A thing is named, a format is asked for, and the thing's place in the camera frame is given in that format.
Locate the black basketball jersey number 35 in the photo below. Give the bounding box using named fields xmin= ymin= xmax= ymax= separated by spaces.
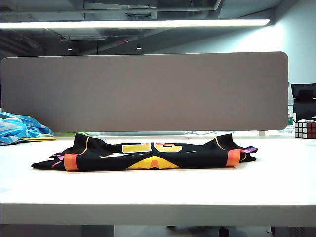
xmin=31 ymin=133 xmax=259 ymax=172

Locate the green flat item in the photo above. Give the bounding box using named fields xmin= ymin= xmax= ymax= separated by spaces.
xmin=55 ymin=131 xmax=90 ymax=137

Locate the long white ceiling light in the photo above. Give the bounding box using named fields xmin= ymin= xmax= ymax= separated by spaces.
xmin=0 ymin=18 xmax=272 ymax=30

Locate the yellow cloth edge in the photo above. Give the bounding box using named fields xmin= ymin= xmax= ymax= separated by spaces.
xmin=21 ymin=136 xmax=57 ymax=142

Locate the clear bottle green label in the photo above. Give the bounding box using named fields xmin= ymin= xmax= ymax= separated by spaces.
xmin=287 ymin=98 xmax=295 ymax=128

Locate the blue white patterned cloth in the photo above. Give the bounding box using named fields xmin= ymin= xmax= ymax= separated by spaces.
xmin=0 ymin=112 xmax=56 ymax=146

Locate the black office chair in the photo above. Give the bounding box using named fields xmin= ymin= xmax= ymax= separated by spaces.
xmin=290 ymin=83 xmax=316 ymax=122

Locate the rubik's cube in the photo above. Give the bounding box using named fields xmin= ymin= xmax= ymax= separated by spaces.
xmin=294 ymin=119 xmax=316 ymax=139

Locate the grey table leg panel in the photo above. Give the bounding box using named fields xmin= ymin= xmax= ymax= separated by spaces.
xmin=0 ymin=224 xmax=115 ymax=237

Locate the dark grey mesh cabinet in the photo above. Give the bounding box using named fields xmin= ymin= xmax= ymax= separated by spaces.
xmin=271 ymin=226 xmax=316 ymax=237

